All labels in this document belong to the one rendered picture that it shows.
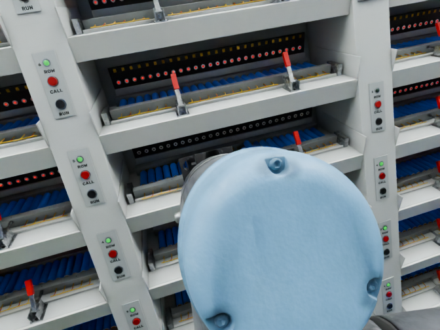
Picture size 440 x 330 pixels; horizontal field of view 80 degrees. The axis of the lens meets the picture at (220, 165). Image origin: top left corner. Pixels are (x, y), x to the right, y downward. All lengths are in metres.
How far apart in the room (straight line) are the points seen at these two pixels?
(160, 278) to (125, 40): 0.54
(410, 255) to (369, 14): 0.70
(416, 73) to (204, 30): 0.55
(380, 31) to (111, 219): 0.75
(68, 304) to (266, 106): 0.66
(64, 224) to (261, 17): 0.63
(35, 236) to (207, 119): 0.46
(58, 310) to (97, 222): 0.24
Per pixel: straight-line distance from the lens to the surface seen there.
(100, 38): 0.61
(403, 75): 0.83
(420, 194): 0.98
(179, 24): 0.60
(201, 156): 0.27
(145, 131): 0.58
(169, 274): 0.72
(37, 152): 0.64
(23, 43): 0.64
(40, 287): 0.84
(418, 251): 1.06
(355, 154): 0.76
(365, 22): 0.76
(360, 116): 0.75
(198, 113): 0.58
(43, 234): 0.71
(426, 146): 0.92
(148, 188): 0.66
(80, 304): 0.77
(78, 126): 0.60
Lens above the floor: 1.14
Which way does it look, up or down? 14 degrees down
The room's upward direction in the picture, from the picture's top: 12 degrees counter-clockwise
